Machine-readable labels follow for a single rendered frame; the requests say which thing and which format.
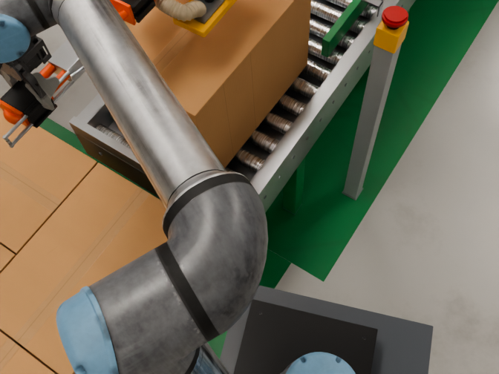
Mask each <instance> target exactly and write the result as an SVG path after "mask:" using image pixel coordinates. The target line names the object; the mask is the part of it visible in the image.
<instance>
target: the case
mask: <svg viewBox="0 0 499 374"><path fill-rule="evenodd" d="M310 9H311V0H237V1H236V2H235V3H234V4H233V6H231V8H230V9H229V10H228V11H227V12H226V13H225V14H224V16H223V17H222V18H221V19H220V21H219V22H218V23H217V24H216V25H215V26H214V27H213V28H212V29H211V30H210V32H209V33H208V34H207V35H206V36H205V37H202V36H199V35H198V34H196V33H193V32H192V31H189V30H187V29H185V28H183V27H181V26H178V25H176V24H175V23H174V22H173V18H174V17H170V16H168V15H167V14H165V13H164V12H162V11H161V10H159V9H158V8H156V7H154V8H153V9H152V10H151V11H150V12H149V13H148V14H147V15H146V16H145V17H144V19H143V20H142V21H141V22H140V23H137V22H136V25H132V24H130V23H128V22H126V21H124V22H125V23H126V25H127V26H128V28H129V29H130V31H131V32H132V33H133V35H134V37H135V38H136V40H137V41H138V42H139V44H140V45H141V47H142V48H143V49H144V51H145V52H146V54H147V56H148V57H149V58H150V60H151V61H152V63H153V64H154V66H155V67H156V69H157V70H158V72H159V73H160V75H161V76H162V77H163V79H164V80H165V82H166V84H167V85H168V86H169V88H170V89H171V91H172V93H173V94H174V95H175V96H176V98H177V100H178V101H179V103H180V104H181V105H182V107H183V109H184V110H185V111H186V113H187V114H188V115H189V117H190V119H191V120H192V121H193V123H194V124H195V126H196V127H197V129H198V130H199V132H200V133H201V135H202V136H203V138H204V139H205V140H206V142H207V143H208V145H209V147H210V148H211V149H212V151H213V152H214V154H215V156H216V157H217V158H218V159H219V161H220V162H221V164H222V166H223V167H224V168H226V166H227V165H228V164H229V162H230V161H231V160H232V158H233V157H234V156H235V155H236V154H237V153H238V151H239V150H240V149H241V147H242V146H243V145H244V143H245V142H246V141H247V140H248V139H249V138H250V136H251V135H252V133H253V132H254V131H255V130H256V128H257V127H258V126H259V125H260V124H261V122H262V121H263V120H264V118H265V117H266V116H267V115H268V113H269V112H270V111H271V110H272V109H273V107H274V106H275V104H276V103H277V102H278V101H279V100H280V98H281V97H282V96H283V95H284V93H285V92H286V91H287V89H288V88H289V87H290V86H291V85H292V83H293V82H294V81H295V80H296V78H297V77H298V76H299V74H300V73H301V72H302V71H303V70H304V68H305V67H306V66H307V57H308V45H309V32H310ZM135 21H136V19H135Z"/></svg>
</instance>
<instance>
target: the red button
mask: <svg viewBox="0 0 499 374"><path fill-rule="evenodd" d="M382 21H383V22H384V24H386V26H387V27H388V28H389V29H392V30H396V29H398V28H399V27H402V26H404V25H405V24H406V23H407V21H408V12H407V11H406V10H405V9H404V8H402V7H399V6H390V7H387V8H385V9H384V10H383V12H382Z"/></svg>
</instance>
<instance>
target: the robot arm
mask: <svg viewBox="0 0 499 374"><path fill-rule="evenodd" d="M56 24H58V25H59V26H60V27H61V28H62V30H63V32H64V34H65V35H66V37H67V39H68V41H69V42H70V43H71V46H72V48H73V49H74V51H75V53H76V54H77V56H78V58H79V60H80V62H81V63H82V65H83V67H84V68H85V70H86V72H87V73H88V75H89V76H90V78H91V81H92V82H93V84H94V86H95V87H96V89H97V90H98V92H99V94H100V96H101V97H102V100H103V101H104V103H105V105H106V106H107V108H108V110H109V111H110V113H111V115H112V117H113V118H114V120H115V122H116V123H117V125H118V127H119V129H120V130H121V132H122V134H123V136H124V137H125V139H126V141H127V143H128V144H129V146H130V148H131V150H132V151H133V153H134V155H135V157H136V158H137V160H138V162H139V163H140V165H141V167H142V168H143V170H144V172H145V173H146V176H147V177H148V179H149V181H150V182H151V184H152V186H153V187H154V190H155V191H156V192H157V195H158V197H159V198H160V200H161V201H162V203H163V205H164V206H165V208H166V212H165V214H164V215H163V220H162V227H163V231H164V233H165V235H166V237H167V238H168V240H167V241H166V242H165V243H163V244H161V245H160V246H158V247H157V248H154V249H152V250H151V251H149V252H147V253H145V254H144V255H142V256H140V257H139V258H137V259H135V260H133V261H132V262H130V263H128V264H126V265H125V266H123V267H121V268H120V269H118V270H117V271H115V272H112V273H111V274H110V275H107V276H106V277H104V278H102V279H101V280H99V281H97V282H96V283H93V284H92V285H90V286H84V287H82V288H81V289H80V291H79V292H78V293H76V294H75V295H74V296H72V297H71V298H69V299H67V300H66V301H64V302H63V303H62V304H61V305H60V306H59V308H58V310H57V312H56V325H57V329H58V331H59V336H60V338H61V341H62V345H63V347H64V349H65V352H66V354H67V357H68V359H69V361H70V363H71V366H72V367H73V369H74V372H75V374H229V372H228V371H227V369H226V368H225V366H224V365H223V364H222V363H221V361H220V359H219V358H218V357H217V356H216V354H215V353H214V351H213V350H212V348H211V347H210V346H209V344H208V343H207V342H208V341H211V340H212V339H213V338H216V337H217V336H219V335H221V334H223V333H224V332H226V331H227V330H228V329H229V328H231V327H232V326H233V325H234V324H235V323H236V322H237V321H238V320H239V318H240V317H241V316H242V315H243V314H244V313H245V311H246V310H247V308H248V306H249V305H250V303H251V301H252V299H253V297H254V296H255V294H256V291H257V288H258V285H259V284H260V281H261V277H262V275H263V271H264V266H265V263H266V259H267V245H268V231H267V218H266V214H265V210H264V206H263V203H262V201H261V198H260V197H259V195H258V193H257V191H256V190H255V189H254V187H253V186H252V184H251V182H250V181H249V180H248V179H247V178H246V177H245V176H244V175H243V174H240V173H237V172H230V171H226V170H225V168H224V167H223V166H222V164H221V162H220V161H219V159H218V158H217V157H216V156H215V154H214V152H213V151H212V149H211V148H210V147H209V145H208V143H207V142H206V140H205V139H204V138H203V136H202V135H201V133H200V132H199V130H198V129H197V127H196V126H195V124H194V123H193V121H192V120H191V119H190V117H189V115H188V114H187V113H186V111H185V110H184V109H183V107H182V105H181V104H180V103H179V101H178V100H177V98H176V96H175V95H174V94H173V93H172V91H171V89H170V88H169V86H168V85H167V84H166V82H165V80H164V79H163V77H162V76H161V75H160V73H159V72H158V70H157V69H156V67H155V66H154V64H153V63H152V61H151V60H150V58H149V57H148V56H147V54H146V52H145V51H144V49H143V48H142V47H141V45H140V44H139V42H138V41H137V40H136V38H135V37H134V35H133V33H132V32H131V31H130V29H129V28H128V26H127V25H126V23H125V22H124V21H123V19H122V17H121V16H120V14H119V13H118V12H117V10H116V9H115V7H114V6H113V4H112V3H111V1H110V0H0V74H1V75H2V76H3V78H4V80H5V81H6V82H7V83H8V85H9V86H10V87H13V86H14V85H15V84H16V83H17V80H19V81H22V80H24V82H25V87H26V88H27V89H28V90H29V91H30V92H31V93H32V94H33V95H34V96H35V97H36V99H37V100H38V101H39V102H40V103H41V104H42V107H43V108H47V109H49V110H54V106H53V103H52V102H51V97H52V96H53V94H54V93H55V91H56V89H57V88H58V86H59V79H58V78H57V77H55V76H52V77H50V78H47V79H46V78H44V77H43V75H41V74H40V73H33V74H31V72H32V71H33V70H34V69H35V68H37V67H38V66H39V65H41V64H42V63H43V64H45V63H46V62H47V61H48V60H49V59H50V58H51V57H52V56H51V54H50V52H49V50H48V48H47V47H46V45H45V43H44V41H43V39H41V38H39V37H38V36H36V34H38V33H41V32H42V31H44V30H47V29H48V28H50V27H53V26H54V25H56ZM43 46H44V47H45V50H46V51H47V53H48V54H46V52H45V50H44V48H43ZM280 374H356V373H355V372H354V371H353V369H352V368H351V366H350V365H349V364H348V363H347V362H345V361H344V360H343V359H341V358H340V357H338V356H336V355H333V354H330V353H327V352H311V353H308V354H306V355H303V356H302V357H300V358H298V359H296V360H295V361H294V362H292V363H291V364H290V365H288V366H287V368H286V369H285V370H284V372H282V373H280Z"/></svg>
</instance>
